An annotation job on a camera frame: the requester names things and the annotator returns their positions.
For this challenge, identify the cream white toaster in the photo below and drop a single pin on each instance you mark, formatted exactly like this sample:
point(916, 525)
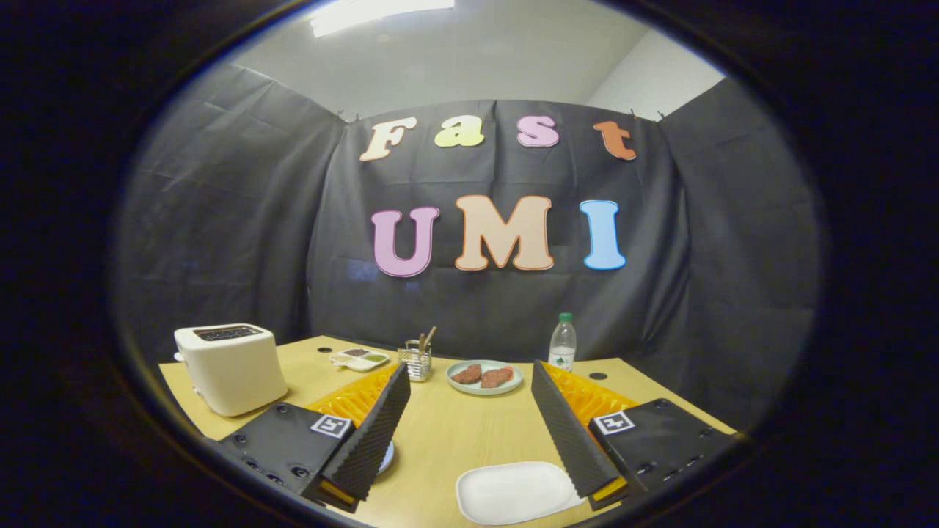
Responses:
point(235, 374)

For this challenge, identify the white rectangular plate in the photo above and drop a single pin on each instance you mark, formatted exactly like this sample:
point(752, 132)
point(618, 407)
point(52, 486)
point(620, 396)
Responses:
point(513, 495)

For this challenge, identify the round pale green plate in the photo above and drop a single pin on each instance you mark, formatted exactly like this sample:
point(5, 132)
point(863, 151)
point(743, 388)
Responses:
point(484, 390)

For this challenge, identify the brown meat patty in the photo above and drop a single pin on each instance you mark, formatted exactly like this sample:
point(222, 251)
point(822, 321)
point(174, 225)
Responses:
point(466, 374)
point(497, 377)

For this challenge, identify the round light blue plate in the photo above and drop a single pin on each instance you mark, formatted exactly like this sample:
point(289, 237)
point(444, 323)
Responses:
point(387, 458)

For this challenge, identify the white divided condiment dish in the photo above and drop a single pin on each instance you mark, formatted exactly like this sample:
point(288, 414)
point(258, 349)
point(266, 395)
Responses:
point(359, 359)

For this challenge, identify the clear water bottle green cap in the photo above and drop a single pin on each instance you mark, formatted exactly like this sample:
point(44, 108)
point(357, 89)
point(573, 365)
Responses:
point(563, 345)

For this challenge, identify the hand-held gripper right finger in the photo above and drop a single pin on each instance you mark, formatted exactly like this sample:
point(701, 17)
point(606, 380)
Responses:
point(568, 433)

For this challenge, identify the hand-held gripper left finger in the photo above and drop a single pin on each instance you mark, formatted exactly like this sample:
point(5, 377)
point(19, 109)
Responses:
point(374, 433)

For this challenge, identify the black backdrop cloth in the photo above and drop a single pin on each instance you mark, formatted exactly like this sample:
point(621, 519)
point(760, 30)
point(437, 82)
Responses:
point(220, 220)

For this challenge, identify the wooden spoon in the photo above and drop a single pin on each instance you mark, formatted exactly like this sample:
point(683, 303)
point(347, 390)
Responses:
point(430, 337)

